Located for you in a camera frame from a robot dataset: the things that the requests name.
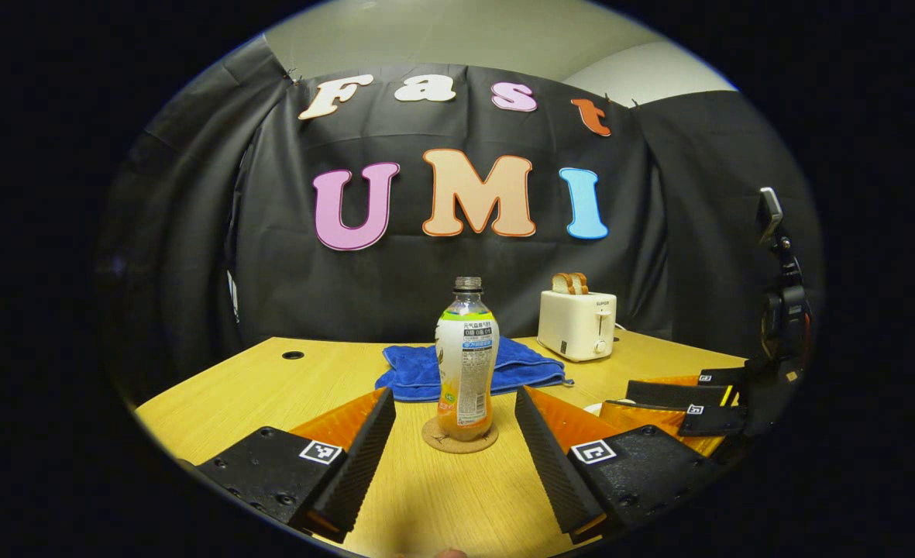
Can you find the toast slice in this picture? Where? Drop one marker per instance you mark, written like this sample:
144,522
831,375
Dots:
562,284
580,283

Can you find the black backdrop cloth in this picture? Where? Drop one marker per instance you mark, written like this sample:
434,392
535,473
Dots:
271,271

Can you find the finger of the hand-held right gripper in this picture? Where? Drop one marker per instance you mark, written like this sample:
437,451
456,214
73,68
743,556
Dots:
674,391
705,420

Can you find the blue towel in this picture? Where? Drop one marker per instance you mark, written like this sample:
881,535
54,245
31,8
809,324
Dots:
411,376

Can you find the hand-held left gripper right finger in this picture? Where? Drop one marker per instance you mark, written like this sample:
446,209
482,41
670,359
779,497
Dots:
550,465

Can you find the white toaster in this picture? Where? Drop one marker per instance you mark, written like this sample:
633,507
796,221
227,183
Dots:
573,325

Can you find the round cork coaster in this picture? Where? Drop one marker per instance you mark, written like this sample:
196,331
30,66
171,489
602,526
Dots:
442,443

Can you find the cream ceramic teacup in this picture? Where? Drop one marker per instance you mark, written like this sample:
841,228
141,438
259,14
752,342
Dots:
593,407

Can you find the clear plastic water bottle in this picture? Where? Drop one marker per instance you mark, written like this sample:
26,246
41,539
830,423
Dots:
466,364

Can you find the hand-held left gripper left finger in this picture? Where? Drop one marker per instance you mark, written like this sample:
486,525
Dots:
360,457

